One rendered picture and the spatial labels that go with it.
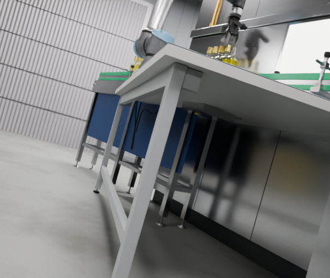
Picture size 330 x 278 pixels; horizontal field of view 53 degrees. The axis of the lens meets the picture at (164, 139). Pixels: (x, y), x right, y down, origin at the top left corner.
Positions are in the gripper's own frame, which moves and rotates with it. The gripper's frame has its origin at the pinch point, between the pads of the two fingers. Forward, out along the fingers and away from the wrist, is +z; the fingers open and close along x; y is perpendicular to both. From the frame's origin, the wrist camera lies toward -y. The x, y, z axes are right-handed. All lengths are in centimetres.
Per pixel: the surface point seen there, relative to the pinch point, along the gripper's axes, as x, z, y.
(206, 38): -15, -16, 45
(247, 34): -12.0, -12.9, 0.1
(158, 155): 81, 71, -81
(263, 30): -12.1, -14.3, -12.5
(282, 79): 3, 22, -51
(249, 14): -14.9, -28.9, 6.7
